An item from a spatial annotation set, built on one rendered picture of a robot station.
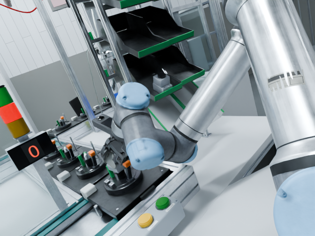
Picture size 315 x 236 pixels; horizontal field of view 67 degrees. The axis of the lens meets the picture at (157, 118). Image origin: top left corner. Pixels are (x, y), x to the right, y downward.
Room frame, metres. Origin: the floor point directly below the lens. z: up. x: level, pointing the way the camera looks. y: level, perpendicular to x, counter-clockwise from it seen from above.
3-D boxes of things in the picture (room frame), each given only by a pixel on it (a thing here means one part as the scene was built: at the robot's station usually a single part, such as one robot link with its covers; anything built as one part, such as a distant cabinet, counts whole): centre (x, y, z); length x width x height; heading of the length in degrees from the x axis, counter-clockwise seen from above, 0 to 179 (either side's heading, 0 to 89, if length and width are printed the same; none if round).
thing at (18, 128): (0.73, 0.41, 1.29); 0.05 x 0.05 x 0.05
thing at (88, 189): (0.77, 0.33, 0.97); 0.05 x 0.05 x 0.04; 37
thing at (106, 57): (1.75, 0.20, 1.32); 0.14 x 0.14 x 0.38
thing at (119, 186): (0.75, 0.19, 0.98); 0.14 x 0.14 x 0.02
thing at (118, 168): (0.76, 0.19, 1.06); 0.08 x 0.04 x 0.07; 37
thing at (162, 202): (0.57, 0.07, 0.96); 0.04 x 0.04 x 0.02
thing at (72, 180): (0.95, 0.34, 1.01); 0.24 x 0.24 x 0.13; 37
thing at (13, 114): (0.73, 0.41, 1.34); 0.05 x 0.05 x 0.05
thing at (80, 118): (2.13, 0.58, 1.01); 0.24 x 0.24 x 0.13; 37
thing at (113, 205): (0.75, 0.19, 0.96); 0.24 x 0.24 x 0.02; 37
